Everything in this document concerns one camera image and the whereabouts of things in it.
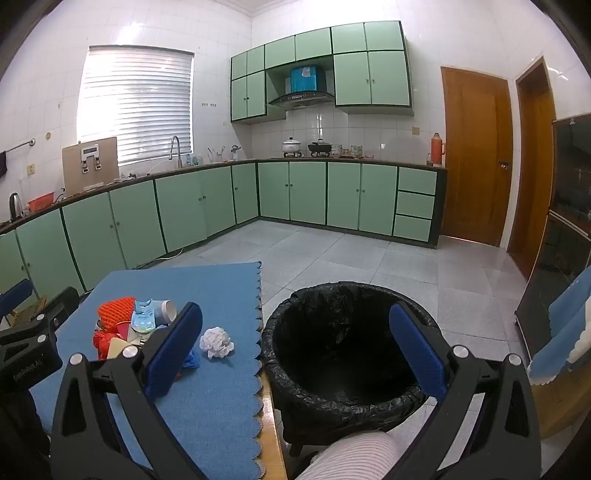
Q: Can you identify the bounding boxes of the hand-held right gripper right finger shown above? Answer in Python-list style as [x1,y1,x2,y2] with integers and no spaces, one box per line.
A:
[389,301,542,480]

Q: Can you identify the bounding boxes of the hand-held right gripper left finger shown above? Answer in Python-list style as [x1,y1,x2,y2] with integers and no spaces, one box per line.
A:
[50,302,208,480]

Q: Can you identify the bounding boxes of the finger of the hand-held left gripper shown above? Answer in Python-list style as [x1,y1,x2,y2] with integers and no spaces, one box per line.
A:
[0,278,34,324]
[34,287,80,330]

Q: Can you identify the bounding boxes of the white tissue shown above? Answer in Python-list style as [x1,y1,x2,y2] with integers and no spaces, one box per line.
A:
[199,327,235,361]

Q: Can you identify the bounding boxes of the orange foam net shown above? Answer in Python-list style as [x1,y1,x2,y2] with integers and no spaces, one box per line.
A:
[97,298,137,334]

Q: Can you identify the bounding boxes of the bin with black bag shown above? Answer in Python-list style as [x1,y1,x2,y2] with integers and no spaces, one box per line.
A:
[262,281,444,457]

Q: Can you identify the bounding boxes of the wooden chair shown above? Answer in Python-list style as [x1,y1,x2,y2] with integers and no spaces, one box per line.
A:
[8,298,48,325]

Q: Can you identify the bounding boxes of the beige paper scrap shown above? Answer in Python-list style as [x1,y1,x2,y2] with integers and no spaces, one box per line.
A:
[107,338,140,359]

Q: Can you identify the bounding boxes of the red plastic wrapper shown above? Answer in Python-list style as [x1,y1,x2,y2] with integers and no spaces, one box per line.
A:
[92,329,116,361]

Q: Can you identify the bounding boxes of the blue foam table mat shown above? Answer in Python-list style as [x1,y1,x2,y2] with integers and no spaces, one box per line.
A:
[28,262,266,480]

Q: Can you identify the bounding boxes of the red plastic basin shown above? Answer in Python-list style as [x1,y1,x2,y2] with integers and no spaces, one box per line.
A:
[28,192,56,213]

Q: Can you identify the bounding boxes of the person's striped trouser leg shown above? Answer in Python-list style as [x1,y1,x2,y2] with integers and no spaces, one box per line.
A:
[295,431,408,480]

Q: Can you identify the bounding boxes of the cardboard box on counter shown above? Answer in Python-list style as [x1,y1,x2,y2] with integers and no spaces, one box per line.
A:
[62,137,121,195]

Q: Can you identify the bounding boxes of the white device on board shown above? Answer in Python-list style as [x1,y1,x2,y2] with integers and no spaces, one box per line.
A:
[79,144,103,174]

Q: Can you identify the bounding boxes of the blue foam mat piece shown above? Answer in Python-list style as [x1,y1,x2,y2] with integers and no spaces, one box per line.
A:
[526,279,591,386]

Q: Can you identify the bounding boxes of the tan cardboard box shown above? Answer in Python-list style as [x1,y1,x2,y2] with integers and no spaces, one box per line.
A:
[531,364,591,440]

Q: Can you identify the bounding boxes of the black glass cabinet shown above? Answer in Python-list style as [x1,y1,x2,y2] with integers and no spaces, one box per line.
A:
[515,113,591,365]

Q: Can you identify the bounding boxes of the green base cabinets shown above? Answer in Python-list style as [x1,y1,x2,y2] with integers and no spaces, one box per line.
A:
[0,159,448,296]

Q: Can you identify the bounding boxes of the red thermos flask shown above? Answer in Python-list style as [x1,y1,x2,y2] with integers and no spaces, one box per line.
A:
[430,132,447,168]

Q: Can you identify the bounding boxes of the plain wooden door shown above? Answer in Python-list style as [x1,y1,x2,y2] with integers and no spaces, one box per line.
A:
[507,56,557,280]

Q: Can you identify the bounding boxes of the white window blind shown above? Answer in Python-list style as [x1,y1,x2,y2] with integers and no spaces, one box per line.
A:
[78,45,195,165]

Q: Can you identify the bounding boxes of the black range hood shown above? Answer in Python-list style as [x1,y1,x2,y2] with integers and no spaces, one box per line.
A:
[269,91,335,110]

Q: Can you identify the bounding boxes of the metal towel rail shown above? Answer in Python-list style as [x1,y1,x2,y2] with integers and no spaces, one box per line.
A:
[0,138,37,156]

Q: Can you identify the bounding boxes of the wooden door with handle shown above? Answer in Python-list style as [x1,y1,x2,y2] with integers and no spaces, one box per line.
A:
[440,66,514,247]

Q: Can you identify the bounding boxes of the green wall cabinets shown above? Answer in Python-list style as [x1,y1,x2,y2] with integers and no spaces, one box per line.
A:
[230,21,414,123]

